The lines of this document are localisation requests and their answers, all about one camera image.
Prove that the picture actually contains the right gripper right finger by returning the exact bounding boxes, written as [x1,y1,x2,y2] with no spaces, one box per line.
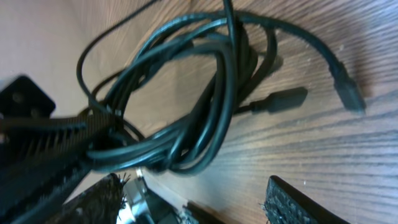
[263,175,348,224]

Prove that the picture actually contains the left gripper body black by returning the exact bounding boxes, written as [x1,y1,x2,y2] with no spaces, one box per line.
[1,74,56,118]

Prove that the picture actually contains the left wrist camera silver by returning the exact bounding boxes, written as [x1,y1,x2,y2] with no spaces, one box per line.
[116,169,200,224]

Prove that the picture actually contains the black USB cable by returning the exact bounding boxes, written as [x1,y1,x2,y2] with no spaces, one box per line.
[76,0,367,177]

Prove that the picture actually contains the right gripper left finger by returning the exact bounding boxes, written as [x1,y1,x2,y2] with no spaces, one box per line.
[46,173,131,224]

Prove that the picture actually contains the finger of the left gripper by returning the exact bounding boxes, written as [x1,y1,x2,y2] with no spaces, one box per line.
[1,113,123,223]

